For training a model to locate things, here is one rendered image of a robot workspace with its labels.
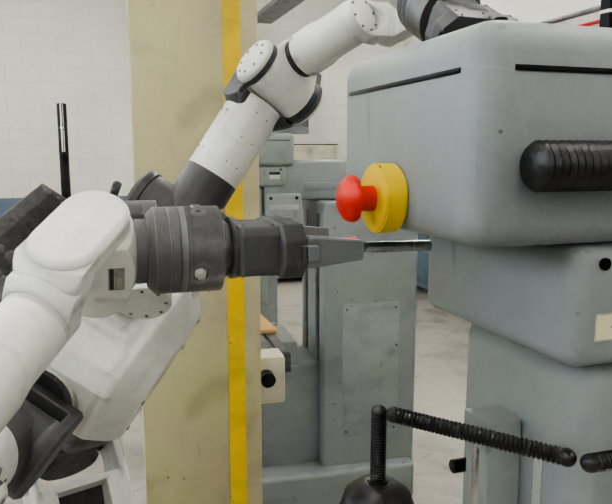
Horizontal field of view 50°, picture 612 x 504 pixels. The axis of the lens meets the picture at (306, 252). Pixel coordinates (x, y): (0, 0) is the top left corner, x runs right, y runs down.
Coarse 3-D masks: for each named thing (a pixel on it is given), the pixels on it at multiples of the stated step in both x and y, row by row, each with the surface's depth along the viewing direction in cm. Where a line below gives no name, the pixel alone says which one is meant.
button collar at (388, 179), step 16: (368, 176) 57; (384, 176) 55; (400, 176) 55; (384, 192) 55; (400, 192) 54; (384, 208) 55; (400, 208) 55; (368, 224) 58; (384, 224) 55; (400, 224) 56
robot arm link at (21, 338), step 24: (0, 312) 55; (24, 312) 55; (48, 312) 56; (0, 336) 53; (24, 336) 53; (48, 336) 55; (0, 360) 51; (24, 360) 53; (48, 360) 56; (0, 384) 50; (24, 384) 53; (0, 408) 50; (0, 432) 52
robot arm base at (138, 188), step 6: (150, 174) 106; (156, 174) 107; (138, 180) 105; (144, 180) 104; (150, 180) 105; (138, 186) 104; (144, 186) 104; (132, 192) 104; (138, 192) 104; (126, 198) 105; (132, 198) 103; (138, 198) 104; (222, 216) 106
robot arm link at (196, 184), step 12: (192, 168) 105; (204, 168) 105; (156, 180) 106; (180, 180) 106; (192, 180) 105; (204, 180) 105; (216, 180) 105; (144, 192) 104; (156, 192) 104; (168, 192) 105; (180, 192) 105; (192, 192) 104; (204, 192) 105; (216, 192) 105; (228, 192) 107; (168, 204) 104; (180, 204) 104; (192, 204) 104; (204, 204) 105; (216, 204) 106
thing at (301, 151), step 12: (300, 144) 895; (312, 144) 900; (324, 144) 905; (336, 144) 911; (300, 156) 898; (312, 156) 903; (324, 156) 908; (336, 156) 914; (420, 252) 848; (420, 264) 850; (420, 276) 851
